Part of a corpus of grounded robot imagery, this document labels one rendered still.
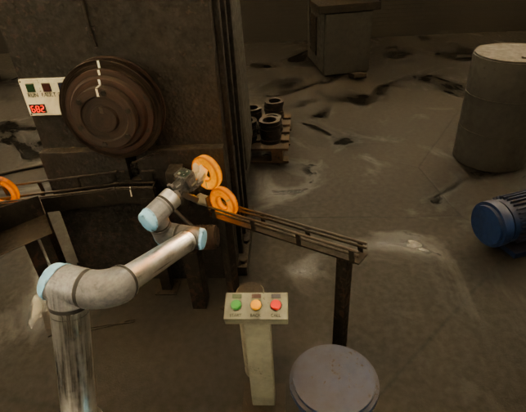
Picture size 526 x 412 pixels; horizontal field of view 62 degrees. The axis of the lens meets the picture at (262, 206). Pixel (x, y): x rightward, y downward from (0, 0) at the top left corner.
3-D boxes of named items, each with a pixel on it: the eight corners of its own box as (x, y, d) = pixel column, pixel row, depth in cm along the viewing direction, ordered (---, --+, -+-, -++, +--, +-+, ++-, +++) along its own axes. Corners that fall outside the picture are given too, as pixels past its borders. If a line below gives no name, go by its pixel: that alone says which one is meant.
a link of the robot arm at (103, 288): (111, 285, 120) (210, 222, 183) (72, 277, 123) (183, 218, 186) (111, 324, 123) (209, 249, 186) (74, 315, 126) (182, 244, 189)
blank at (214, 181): (193, 151, 195) (188, 154, 193) (219, 157, 186) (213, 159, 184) (200, 183, 202) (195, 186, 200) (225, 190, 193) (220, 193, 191)
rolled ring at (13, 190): (-27, 188, 231) (-23, 185, 234) (0, 213, 239) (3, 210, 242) (-3, 172, 225) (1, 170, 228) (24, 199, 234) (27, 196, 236)
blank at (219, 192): (226, 217, 217) (221, 221, 215) (209, 190, 215) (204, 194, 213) (244, 210, 205) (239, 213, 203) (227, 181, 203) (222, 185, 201)
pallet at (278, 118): (155, 164, 400) (146, 118, 376) (177, 127, 468) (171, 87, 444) (288, 163, 388) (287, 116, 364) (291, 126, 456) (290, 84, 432)
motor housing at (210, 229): (191, 294, 258) (176, 219, 229) (228, 294, 257) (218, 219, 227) (186, 311, 247) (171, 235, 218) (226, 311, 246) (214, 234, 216)
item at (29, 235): (31, 318, 249) (-21, 212, 210) (78, 298, 260) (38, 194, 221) (37, 342, 234) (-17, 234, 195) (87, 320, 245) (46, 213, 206)
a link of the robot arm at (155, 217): (141, 227, 179) (132, 212, 172) (161, 207, 185) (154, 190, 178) (157, 237, 175) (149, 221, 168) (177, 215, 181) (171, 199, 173)
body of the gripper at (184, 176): (195, 170, 181) (175, 189, 176) (201, 185, 187) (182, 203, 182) (182, 165, 185) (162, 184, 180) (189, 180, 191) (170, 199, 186)
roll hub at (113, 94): (86, 144, 207) (69, 86, 192) (144, 142, 205) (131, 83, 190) (81, 150, 203) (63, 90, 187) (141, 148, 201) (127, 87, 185)
